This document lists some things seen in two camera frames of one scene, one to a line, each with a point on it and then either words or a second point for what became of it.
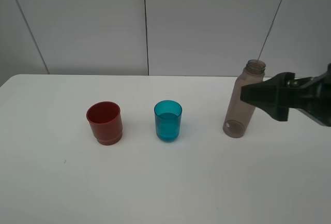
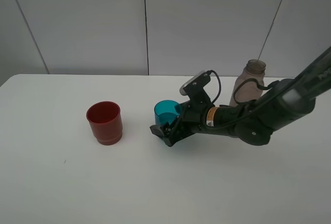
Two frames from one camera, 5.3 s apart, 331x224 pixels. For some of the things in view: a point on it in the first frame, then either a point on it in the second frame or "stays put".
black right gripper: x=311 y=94 -> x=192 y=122
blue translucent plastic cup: x=167 y=115 stays put
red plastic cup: x=105 y=119 stays put
